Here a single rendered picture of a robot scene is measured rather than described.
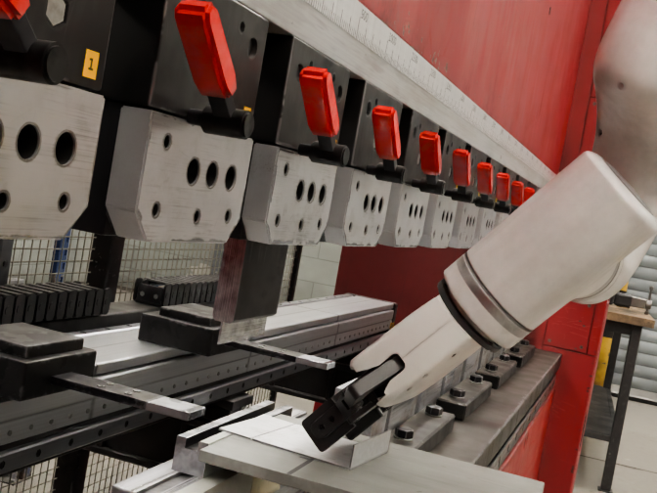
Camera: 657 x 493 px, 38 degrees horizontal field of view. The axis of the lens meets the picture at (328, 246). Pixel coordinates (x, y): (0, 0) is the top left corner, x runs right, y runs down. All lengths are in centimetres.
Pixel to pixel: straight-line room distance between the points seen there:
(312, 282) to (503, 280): 781
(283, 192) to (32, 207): 32
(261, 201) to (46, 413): 42
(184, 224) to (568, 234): 29
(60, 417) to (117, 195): 55
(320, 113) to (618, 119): 25
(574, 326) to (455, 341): 220
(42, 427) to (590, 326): 213
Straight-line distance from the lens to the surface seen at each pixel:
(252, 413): 95
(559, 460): 301
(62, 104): 49
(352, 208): 95
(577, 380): 297
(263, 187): 75
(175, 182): 60
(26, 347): 93
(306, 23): 78
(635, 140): 82
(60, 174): 49
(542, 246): 74
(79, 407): 112
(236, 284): 81
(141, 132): 57
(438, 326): 76
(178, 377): 132
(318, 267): 852
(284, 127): 76
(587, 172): 74
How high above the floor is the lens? 122
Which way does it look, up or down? 3 degrees down
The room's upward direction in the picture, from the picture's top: 10 degrees clockwise
